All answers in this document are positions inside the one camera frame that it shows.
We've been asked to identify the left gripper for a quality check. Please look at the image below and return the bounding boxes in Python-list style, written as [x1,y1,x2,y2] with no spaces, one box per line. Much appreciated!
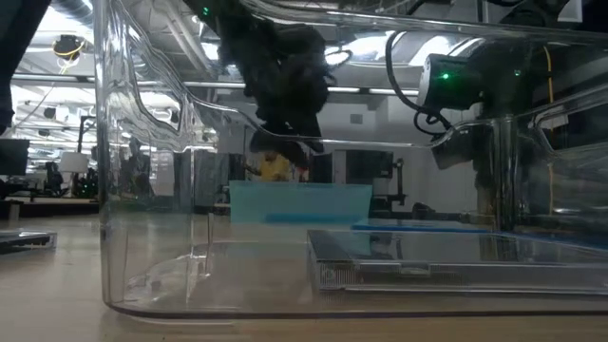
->
[246,70,333,168]

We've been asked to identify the person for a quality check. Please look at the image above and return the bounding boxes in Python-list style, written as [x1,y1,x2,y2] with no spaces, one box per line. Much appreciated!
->
[245,150,293,183]

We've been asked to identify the teal plastic bin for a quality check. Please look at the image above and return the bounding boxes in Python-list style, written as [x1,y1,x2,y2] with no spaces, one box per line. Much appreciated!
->
[228,179,374,225]

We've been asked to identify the black equipment stand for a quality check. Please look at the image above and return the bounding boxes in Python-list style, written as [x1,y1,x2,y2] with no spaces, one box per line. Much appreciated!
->
[344,149,409,213]

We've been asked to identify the horizontal ceiling pipe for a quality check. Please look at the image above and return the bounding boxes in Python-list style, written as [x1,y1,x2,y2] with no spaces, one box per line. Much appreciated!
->
[9,73,420,96]

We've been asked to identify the grey cabinet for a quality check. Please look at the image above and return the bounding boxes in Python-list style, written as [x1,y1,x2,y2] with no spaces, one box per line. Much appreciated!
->
[173,149,230,213]

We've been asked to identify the clear plastic bin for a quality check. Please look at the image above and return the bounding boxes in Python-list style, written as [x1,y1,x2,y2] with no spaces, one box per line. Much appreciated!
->
[92,0,608,320]

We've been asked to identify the black monitor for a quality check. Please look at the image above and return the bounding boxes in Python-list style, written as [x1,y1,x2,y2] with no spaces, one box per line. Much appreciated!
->
[0,138,31,177]

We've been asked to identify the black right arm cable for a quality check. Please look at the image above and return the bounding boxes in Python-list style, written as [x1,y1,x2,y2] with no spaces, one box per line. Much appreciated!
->
[384,30,455,139]

